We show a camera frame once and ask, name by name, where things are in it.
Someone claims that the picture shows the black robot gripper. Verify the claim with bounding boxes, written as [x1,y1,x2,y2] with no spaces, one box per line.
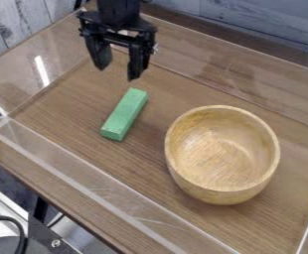
[76,0,156,80]

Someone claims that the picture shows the green rectangular block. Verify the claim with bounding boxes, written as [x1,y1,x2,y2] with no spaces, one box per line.
[100,88,148,142]

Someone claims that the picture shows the light wooden bowl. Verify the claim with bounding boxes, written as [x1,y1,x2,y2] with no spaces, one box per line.
[164,105,281,205]

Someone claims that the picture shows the black table leg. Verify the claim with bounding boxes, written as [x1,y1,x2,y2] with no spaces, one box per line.
[33,197,49,223]

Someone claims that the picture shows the clear acrylic tray enclosure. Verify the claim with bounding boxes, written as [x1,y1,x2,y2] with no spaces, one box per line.
[0,8,308,254]

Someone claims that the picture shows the grey metal bracket with screw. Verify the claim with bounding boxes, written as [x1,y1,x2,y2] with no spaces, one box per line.
[25,216,81,254]

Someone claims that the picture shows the black cable loop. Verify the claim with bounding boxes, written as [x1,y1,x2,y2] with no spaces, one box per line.
[0,215,29,254]

